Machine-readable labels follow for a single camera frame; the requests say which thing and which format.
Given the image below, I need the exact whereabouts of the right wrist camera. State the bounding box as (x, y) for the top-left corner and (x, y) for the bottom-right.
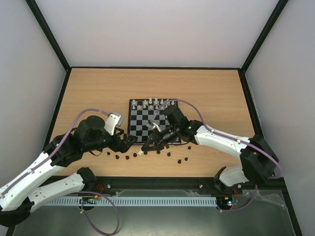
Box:
(146, 121), (161, 132)

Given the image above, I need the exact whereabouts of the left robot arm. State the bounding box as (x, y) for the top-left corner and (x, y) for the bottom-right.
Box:
(0, 114), (137, 227)

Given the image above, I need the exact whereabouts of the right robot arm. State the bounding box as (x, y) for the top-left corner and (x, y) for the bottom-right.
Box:
(141, 106), (279, 193)

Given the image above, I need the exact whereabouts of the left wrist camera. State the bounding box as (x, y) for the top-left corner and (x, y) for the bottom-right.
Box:
(104, 113), (124, 136)

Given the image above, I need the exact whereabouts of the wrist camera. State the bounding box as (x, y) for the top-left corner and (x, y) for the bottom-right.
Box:
(104, 113), (124, 136)
(146, 121), (161, 132)

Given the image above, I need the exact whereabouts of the black aluminium frame rail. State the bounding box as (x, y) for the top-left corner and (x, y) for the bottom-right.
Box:
(49, 176), (286, 195)

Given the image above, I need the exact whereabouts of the black white chessboard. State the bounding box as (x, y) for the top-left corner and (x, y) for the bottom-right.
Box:
(127, 98), (178, 145)

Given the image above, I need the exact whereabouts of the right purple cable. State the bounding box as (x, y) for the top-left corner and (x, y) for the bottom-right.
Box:
(151, 99), (284, 212)

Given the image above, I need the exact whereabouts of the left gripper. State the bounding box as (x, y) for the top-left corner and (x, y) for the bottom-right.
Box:
(85, 127), (139, 153)

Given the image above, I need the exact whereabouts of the grey slotted cable duct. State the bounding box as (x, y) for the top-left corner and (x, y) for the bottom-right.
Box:
(46, 196), (218, 207)

